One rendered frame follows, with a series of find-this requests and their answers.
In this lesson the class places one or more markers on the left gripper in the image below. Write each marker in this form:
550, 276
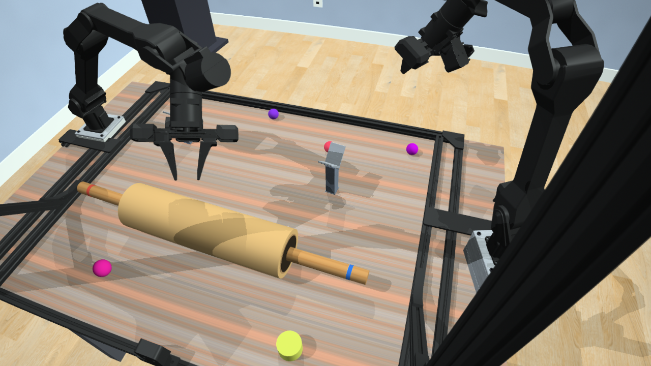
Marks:
186, 116

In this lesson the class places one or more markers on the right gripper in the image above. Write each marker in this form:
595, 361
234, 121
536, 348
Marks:
415, 53

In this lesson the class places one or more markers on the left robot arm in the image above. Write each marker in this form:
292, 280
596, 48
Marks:
161, 46

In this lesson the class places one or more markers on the yellow cylinder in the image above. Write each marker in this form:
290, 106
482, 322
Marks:
289, 345

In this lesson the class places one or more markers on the magenta sphere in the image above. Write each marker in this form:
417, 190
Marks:
102, 268

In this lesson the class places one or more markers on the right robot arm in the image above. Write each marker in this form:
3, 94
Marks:
562, 79

